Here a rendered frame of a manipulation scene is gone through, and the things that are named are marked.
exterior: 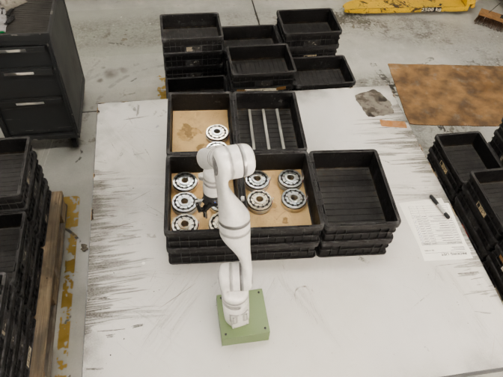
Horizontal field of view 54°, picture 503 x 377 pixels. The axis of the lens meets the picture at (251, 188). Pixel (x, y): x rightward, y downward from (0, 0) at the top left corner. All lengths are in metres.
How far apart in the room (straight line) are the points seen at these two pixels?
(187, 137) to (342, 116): 0.86
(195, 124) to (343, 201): 0.78
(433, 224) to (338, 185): 0.46
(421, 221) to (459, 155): 1.09
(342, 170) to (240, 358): 0.92
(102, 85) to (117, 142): 1.53
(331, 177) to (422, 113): 1.90
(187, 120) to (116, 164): 0.39
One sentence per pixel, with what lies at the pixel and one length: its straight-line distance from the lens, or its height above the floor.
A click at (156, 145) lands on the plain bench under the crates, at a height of 0.70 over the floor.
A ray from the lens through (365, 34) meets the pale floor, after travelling 4.68.
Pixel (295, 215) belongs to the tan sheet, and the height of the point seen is 0.83.
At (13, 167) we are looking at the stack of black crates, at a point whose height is 0.49.
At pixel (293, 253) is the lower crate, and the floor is 0.73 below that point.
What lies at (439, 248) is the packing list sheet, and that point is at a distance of 2.25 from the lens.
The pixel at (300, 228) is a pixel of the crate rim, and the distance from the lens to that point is 1.86.
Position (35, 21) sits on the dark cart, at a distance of 3.13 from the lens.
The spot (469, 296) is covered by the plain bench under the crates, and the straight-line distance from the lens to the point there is 2.18.
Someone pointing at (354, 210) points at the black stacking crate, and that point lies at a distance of 2.09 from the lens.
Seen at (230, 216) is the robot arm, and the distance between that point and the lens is 1.38.
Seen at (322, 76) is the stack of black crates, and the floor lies 0.38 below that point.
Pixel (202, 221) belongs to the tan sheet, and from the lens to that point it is 1.98.
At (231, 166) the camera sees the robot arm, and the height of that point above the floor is 1.48.
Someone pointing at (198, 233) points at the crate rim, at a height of 0.93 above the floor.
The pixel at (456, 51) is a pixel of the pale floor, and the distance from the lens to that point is 4.78.
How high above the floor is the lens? 2.43
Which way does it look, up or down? 50 degrees down
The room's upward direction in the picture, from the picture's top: 5 degrees clockwise
